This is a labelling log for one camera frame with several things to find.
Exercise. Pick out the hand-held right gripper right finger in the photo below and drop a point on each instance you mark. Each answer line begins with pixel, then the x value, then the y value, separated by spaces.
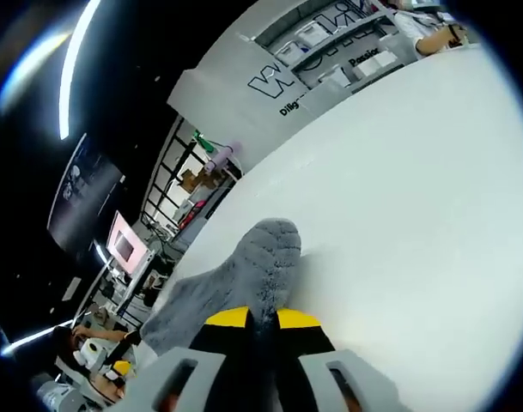
pixel 330 377

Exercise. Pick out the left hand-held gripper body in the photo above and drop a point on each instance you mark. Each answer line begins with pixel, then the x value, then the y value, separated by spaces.
pixel 91 354

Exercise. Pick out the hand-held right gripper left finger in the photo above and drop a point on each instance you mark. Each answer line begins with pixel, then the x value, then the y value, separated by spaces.
pixel 179 377

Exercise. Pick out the grey towel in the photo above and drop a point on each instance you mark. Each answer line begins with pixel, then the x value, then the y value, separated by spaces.
pixel 244 274

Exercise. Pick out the person's left hand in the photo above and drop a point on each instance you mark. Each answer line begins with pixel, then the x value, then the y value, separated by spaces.
pixel 111 389

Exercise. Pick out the white chest device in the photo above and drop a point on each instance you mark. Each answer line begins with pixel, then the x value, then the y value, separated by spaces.
pixel 63 397

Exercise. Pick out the white monitor desk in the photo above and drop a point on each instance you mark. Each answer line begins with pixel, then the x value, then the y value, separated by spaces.
pixel 123 292

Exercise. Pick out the pink lit monitor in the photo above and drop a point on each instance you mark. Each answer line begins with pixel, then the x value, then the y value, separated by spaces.
pixel 125 246

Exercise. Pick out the red flat case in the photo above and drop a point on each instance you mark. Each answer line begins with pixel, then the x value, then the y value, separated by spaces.
pixel 191 214

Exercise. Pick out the cardboard boxes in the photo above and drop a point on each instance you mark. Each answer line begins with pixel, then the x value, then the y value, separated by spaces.
pixel 196 180

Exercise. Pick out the white table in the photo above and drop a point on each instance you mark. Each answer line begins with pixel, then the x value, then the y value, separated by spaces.
pixel 394 193

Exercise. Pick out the purple rolled mat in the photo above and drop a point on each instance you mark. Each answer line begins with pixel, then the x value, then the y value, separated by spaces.
pixel 222 158

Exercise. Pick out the green hanging item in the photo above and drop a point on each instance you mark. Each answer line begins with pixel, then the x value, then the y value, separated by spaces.
pixel 205 141

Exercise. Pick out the grey lettered partition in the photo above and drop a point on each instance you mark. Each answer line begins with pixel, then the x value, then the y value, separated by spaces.
pixel 218 90

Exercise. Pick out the grey chair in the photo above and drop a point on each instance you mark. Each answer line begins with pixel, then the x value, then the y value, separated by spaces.
pixel 325 101

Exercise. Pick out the ceiling light strip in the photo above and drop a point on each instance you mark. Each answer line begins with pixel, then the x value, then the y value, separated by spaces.
pixel 74 64

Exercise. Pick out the metal shelving rack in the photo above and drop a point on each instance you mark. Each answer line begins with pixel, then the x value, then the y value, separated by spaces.
pixel 330 47

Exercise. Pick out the group of white storage bins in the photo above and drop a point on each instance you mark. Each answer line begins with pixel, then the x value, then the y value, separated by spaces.
pixel 312 34

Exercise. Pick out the large dark wall screen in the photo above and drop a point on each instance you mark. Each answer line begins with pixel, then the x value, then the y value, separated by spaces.
pixel 85 197

